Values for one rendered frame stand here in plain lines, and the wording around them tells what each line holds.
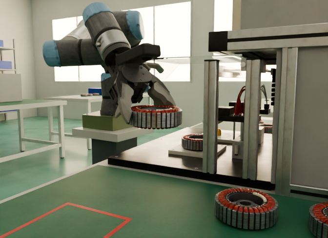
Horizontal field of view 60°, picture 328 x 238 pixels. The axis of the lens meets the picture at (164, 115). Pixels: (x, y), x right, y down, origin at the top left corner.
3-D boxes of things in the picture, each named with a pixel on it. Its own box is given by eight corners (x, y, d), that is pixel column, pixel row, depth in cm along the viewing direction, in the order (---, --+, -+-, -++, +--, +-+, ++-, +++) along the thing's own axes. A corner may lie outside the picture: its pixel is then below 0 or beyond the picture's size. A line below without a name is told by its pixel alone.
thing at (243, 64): (239, 70, 67) (240, 57, 67) (271, 75, 122) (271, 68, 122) (247, 70, 66) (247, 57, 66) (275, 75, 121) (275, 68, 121)
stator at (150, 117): (117, 123, 60) (117, 106, 60) (159, 118, 67) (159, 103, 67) (149, 132, 52) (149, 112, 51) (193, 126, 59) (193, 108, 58)
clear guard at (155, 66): (127, 79, 83) (127, 58, 82) (164, 79, 104) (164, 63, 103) (241, 79, 68) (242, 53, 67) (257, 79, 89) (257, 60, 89)
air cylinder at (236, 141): (231, 158, 86) (232, 140, 85) (236, 152, 92) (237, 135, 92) (248, 160, 83) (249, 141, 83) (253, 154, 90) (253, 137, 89)
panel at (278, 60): (270, 183, 65) (276, 49, 61) (288, 134, 123) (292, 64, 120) (275, 184, 64) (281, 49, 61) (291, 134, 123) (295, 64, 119)
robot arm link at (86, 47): (90, 53, 88) (80, 28, 78) (126, 51, 88) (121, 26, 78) (88, 74, 84) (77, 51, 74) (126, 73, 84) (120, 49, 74)
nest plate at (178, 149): (168, 153, 91) (168, 149, 91) (186, 144, 104) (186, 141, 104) (213, 159, 84) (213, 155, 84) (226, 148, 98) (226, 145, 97)
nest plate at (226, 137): (194, 139, 112) (194, 136, 112) (206, 133, 126) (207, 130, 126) (232, 143, 106) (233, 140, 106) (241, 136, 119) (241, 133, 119)
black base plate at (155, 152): (107, 164, 87) (107, 157, 87) (187, 131, 144) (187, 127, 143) (270, 191, 66) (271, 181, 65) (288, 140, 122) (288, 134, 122)
